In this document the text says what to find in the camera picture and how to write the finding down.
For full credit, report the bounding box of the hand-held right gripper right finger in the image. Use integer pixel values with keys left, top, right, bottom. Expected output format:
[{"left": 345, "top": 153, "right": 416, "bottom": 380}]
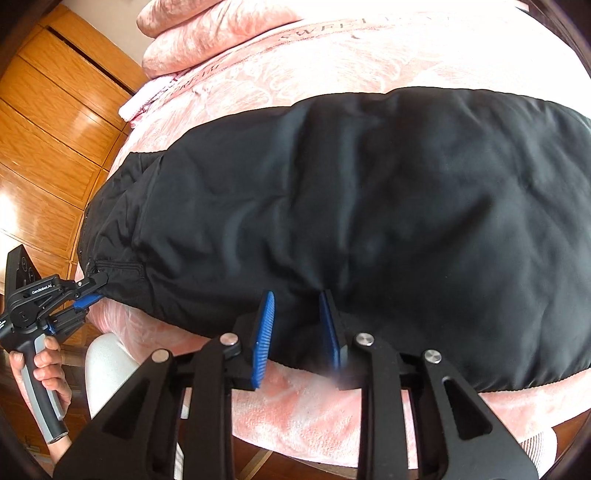
[{"left": 318, "top": 290, "right": 541, "bottom": 480}]

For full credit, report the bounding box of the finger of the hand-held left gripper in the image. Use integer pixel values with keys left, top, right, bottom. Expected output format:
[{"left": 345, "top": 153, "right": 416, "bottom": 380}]
[
  {"left": 56, "top": 271, "right": 110, "bottom": 300},
  {"left": 50, "top": 293, "right": 103, "bottom": 339}
]

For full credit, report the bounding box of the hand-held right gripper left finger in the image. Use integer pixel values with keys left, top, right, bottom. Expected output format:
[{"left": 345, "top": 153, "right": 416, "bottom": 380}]
[{"left": 53, "top": 291, "right": 278, "bottom": 480}]

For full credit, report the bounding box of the black jacket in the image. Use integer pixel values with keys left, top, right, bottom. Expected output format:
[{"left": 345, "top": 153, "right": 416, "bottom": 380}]
[{"left": 76, "top": 87, "right": 591, "bottom": 394}]

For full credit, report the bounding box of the person's left hand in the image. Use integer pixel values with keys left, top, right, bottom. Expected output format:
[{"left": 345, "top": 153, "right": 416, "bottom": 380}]
[{"left": 8, "top": 336, "right": 73, "bottom": 411}]

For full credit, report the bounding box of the person's left leg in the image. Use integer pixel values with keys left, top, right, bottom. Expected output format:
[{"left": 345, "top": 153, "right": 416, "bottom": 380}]
[{"left": 85, "top": 333, "right": 185, "bottom": 418}]

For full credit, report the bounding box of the person's leg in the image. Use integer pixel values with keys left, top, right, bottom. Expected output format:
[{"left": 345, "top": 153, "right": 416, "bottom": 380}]
[
  {"left": 519, "top": 427, "right": 561, "bottom": 478},
  {"left": 85, "top": 333, "right": 185, "bottom": 418}
]

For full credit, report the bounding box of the wooden wardrobe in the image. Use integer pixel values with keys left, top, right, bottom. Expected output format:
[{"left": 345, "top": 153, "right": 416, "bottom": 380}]
[{"left": 0, "top": 4, "right": 153, "bottom": 278}]

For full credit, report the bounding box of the small white pink cloth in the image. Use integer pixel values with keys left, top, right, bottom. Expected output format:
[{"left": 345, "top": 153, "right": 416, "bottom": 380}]
[{"left": 119, "top": 78, "right": 160, "bottom": 121}]

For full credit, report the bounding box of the person's right leg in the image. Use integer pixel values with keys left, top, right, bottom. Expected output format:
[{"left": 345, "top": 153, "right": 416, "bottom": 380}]
[{"left": 519, "top": 427, "right": 561, "bottom": 478}]

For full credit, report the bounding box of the folded pink quilt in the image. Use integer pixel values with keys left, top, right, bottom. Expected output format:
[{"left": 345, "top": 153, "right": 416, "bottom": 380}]
[{"left": 137, "top": 0, "right": 315, "bottom": 79}]

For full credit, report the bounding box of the pink leaf-print blanket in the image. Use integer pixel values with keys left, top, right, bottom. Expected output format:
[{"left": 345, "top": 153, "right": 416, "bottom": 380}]
[{"left": 88, "top": 0, "right": 591, "bottom": 455}]

